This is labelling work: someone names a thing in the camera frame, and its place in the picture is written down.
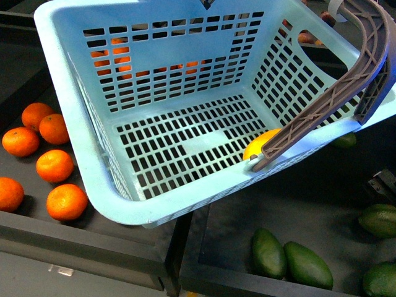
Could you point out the light blue plastic basket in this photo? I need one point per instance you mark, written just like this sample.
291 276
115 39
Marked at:
161 98

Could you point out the yellow mango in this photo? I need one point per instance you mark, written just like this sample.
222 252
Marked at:
254 147

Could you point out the green avocado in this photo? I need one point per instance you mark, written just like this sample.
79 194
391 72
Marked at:
345 141
380 280
268 256
306 267
379 220

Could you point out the brown basket handle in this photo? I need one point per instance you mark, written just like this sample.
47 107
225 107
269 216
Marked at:
373 74

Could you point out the green avocado behind basket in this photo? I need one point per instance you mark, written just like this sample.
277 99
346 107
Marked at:
345 141

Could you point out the orange tangerine front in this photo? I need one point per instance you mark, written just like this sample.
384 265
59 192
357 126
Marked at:
66 202

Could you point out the orange tangerine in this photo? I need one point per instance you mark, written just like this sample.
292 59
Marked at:
12 194
53 129
55 166
33 114
66 202
20 141

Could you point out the black produce tray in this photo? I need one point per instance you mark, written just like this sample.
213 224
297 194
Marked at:
315 202

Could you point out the orange tangerine middle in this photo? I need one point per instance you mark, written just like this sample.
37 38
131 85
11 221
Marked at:
55 166

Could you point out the orange tangerine back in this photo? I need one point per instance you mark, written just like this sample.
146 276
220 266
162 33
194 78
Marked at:
33 114

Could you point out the orange tangerine far left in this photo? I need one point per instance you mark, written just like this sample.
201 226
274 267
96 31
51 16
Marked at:
12 194

